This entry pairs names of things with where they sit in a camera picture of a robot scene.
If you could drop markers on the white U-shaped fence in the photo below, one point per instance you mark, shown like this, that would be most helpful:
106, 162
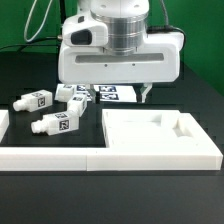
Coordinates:
204, 156

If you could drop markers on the white square tabletop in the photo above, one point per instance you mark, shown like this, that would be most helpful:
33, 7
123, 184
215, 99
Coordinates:
144, 128

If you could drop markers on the white paper with tags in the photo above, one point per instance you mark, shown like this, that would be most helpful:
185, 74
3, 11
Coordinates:
116, 93

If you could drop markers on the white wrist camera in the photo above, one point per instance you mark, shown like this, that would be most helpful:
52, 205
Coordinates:
83, 30

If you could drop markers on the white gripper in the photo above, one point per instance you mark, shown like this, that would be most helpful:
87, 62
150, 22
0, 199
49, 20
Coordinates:
156, 60

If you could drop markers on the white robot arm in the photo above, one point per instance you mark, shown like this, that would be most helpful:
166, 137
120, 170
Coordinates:
108, 42

